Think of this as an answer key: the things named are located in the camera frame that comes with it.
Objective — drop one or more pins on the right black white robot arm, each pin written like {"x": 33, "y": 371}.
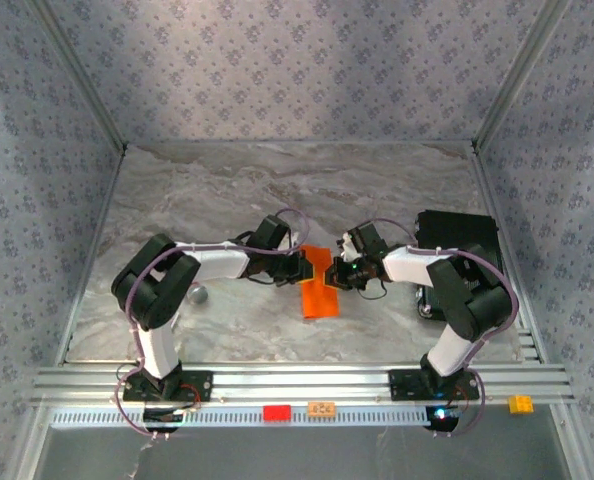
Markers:
{"x": 447, "y": 355}

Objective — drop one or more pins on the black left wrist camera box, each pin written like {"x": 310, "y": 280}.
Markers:
{"x": 271, "y": 231}

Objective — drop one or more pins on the black ribbed tray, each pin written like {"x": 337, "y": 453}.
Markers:
{"x": 452, "y": 230}

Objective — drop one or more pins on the small black silver object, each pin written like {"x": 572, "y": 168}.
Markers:
{"x": 424, "y": 306}

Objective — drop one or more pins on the orange number tag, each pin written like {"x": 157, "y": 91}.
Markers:
{"x": 321, "y": 409}

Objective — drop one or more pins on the red toy brick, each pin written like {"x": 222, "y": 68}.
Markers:
{"x": 277, "y": 413}

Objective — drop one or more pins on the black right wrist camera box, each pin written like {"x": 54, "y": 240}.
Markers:
{"x": 369, "y": 237}

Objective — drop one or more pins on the aluminium mounting rail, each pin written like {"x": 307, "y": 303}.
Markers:
{"x": 302, "y": 385}

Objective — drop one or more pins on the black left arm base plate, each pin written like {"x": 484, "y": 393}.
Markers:
{"x": 199, "y": 385}

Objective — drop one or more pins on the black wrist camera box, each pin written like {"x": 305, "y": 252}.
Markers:
{"x": 369, "y": 237}
{"x": 271, "y": 231}

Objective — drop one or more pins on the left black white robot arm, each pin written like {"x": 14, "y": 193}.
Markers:
{"x": 159, "y": 350}

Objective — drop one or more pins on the yellow toy brick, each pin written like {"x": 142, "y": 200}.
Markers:
{"x": 520, "y": 404}

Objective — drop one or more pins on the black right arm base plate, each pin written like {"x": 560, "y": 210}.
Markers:
{"x": 404, "y": 385}

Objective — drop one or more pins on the aluminium frame post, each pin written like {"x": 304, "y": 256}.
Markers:
{"x": 515, "y": 75}

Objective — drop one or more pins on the orange cloth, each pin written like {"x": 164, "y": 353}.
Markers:
{"x": 319, "y": 300}

